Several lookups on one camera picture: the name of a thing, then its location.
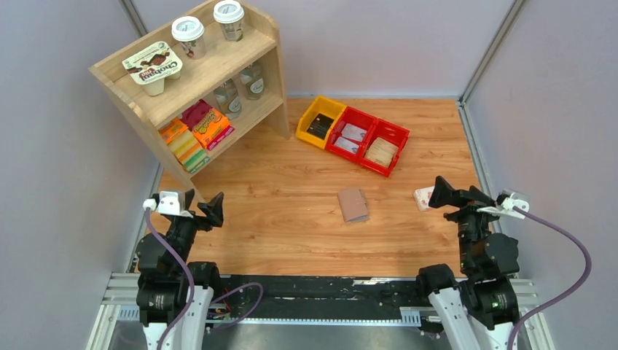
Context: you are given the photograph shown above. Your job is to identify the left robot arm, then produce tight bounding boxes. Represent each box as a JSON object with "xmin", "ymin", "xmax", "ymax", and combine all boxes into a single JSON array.
[{"xmin": 136, "ymin": 190, "xmax": 224, "ymax": 349}]

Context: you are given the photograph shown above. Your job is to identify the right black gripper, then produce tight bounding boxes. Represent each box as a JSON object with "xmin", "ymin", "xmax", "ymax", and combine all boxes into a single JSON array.
[{"xmin": 426, "ymin": 175, "xmax": 503, "ymax": 271}]

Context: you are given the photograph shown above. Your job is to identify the beige card holder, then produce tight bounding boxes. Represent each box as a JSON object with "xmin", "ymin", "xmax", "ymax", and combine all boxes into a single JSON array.
[{"xmin": 337, "ymin": 187, "xmax": 369, "ymax": 223}]

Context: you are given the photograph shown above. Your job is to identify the left glass jar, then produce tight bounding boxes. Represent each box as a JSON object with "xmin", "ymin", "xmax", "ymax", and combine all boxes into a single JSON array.
[{"xmin": 214, "ymin": 79, "xmax": 242, "ymax": 120}]

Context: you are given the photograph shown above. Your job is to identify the magenta snack box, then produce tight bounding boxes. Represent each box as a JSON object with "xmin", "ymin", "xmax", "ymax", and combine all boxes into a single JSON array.
[{"xmin": 181, "ymin": 99, "xmax": 235, "ymax": 150}]

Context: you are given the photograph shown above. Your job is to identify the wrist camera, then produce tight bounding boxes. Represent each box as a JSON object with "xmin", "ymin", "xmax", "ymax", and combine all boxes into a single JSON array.
[
  {"xmin": 477, "ymin": 190, "xmax": 530, "ymax": 219},
  {"xmin": 142, "ymin": 191, "xmax": 191, "ymax": 217}
]

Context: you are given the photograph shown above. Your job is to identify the right paper coffee cup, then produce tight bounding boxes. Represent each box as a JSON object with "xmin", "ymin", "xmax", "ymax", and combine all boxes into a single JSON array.
[{"xmin": 213, "ymin": 0, "xmax": 244, "ymax": 42}]

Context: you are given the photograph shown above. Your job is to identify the tan cards in bin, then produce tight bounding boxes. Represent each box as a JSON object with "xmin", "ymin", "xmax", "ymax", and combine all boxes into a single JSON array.
[{"xmin": 364, "ymin": 137, "xmax": 398, "ymax": 168}]

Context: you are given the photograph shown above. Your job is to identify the wooden shelf unit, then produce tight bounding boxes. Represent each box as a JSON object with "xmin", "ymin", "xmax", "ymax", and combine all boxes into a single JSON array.
[{"xmin": 90, "ymin": 1, "xmax": 291, "ymax": 190}]

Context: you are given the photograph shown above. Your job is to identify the middle red plastic bin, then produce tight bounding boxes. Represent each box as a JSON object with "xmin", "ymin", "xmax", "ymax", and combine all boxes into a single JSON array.
[{"xmin": 325, "ymin": 106, "xmax": 378, "ymax": 163}]

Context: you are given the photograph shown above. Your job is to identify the colourful sponge stack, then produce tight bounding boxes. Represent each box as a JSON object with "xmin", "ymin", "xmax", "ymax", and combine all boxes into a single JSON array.
[{"xmin": 158, "ymin": 118, "xmax": 209, "ymax": 174}]

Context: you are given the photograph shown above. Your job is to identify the paper coffee cup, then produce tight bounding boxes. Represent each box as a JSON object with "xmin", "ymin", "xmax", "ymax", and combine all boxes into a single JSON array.
[
  {"xmin": 171, "ymin": 16, "xmax": 206, "ymax": 59},
  {"xmin": 213, "ymin": 0, "xmax": 244, "ymax": 42}
]

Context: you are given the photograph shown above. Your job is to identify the orange snack box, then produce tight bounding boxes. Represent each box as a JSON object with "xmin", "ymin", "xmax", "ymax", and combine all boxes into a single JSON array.
[{"xmin": 192, "ymin": 108, "xmax": 231, "ymax": 149}]

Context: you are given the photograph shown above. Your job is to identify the red plastic bin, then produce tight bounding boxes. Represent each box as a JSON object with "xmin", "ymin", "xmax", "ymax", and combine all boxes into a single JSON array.
[
  {"xmin": 325, "ymin": 106, "xmax": 378, "ymax": 163},
  {"xmin": 356, "ymin": 118, "xmax": 410, "ymax": 177}
]

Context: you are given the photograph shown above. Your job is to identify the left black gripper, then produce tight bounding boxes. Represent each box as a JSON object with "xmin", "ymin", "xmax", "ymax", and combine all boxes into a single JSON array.
[{"xmin": 166, "ymin": 189, "xmax": 223, "ymax": 274}]

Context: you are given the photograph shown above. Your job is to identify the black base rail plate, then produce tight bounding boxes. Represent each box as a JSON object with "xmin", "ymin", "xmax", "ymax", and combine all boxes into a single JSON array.
[{"xmin": 221, "ymin": 275, "xmax": 439, "ymax": 325}]

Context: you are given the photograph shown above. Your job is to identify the left paper coffee cup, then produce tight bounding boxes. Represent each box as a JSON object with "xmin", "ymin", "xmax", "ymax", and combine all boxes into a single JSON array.
[{"xmin": 171, "ymin": 16, "xmax": 206, "ymax": 59}]

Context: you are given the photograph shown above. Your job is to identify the white cards in bin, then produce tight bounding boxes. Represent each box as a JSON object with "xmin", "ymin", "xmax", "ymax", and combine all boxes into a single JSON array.
[{"xmin": 334, "ymin": 123, "xmax": 367, "ymax": 154}]

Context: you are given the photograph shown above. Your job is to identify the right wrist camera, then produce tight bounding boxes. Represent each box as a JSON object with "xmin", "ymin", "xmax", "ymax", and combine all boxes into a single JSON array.
[{"xmin": 477, "ymin": 190, "xmax": 530, "ymax": 219}]

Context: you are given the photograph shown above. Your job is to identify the yellow plastic bin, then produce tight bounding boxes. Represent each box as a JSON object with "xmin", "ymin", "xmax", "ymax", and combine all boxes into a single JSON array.
[{"xmin": 295, "ymin": 96, "xmax": 347, "ymax": 149}]

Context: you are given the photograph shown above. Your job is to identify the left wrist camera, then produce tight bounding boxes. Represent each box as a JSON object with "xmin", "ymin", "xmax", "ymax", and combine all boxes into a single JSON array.
[{"xmin": 142, "ymin": 191, "xmax": 191, "ymax": 217}]

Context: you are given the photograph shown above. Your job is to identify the black cards in bin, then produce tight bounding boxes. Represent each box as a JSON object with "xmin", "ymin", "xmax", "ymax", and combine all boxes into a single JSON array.
[{"xmin": 307, "ymin": 113, "xmax": 334, "ymax": 140}]

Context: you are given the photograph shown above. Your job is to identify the Chobani yogurt cup pack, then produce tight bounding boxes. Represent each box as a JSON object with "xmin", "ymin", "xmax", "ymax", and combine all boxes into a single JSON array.
[{"xmin": 122, "ymin": 41, "xmax": 183, "ymax": 96}]

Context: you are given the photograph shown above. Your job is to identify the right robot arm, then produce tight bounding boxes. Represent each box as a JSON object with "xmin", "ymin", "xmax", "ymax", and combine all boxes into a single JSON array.
[{"xmin": 415, "ymin": 176, "xmax": 527, "ymax": 349}]

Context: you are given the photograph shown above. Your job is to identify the glass jar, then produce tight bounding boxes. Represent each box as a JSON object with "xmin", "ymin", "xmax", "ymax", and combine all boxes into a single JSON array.
[
  {"xmin": 240, "ymin": 61, "xmax": 265, "ymax": 100},
  {"xmin": 214, "ymin": 79, "xmax": 242, "ymax": 120}
]

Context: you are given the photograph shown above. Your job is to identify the right red plastic bin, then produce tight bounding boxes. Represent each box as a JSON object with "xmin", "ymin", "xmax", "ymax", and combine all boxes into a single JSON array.
[{"xmin": 356, "ymin": 118, "xmax": 410, "ymax": 177}]

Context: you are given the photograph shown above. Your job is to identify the right glass jar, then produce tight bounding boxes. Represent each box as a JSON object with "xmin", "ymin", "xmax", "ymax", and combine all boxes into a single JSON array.
[{"xmin": 240, "ymin": 61, "xmax": 265, "ymax": 100}]

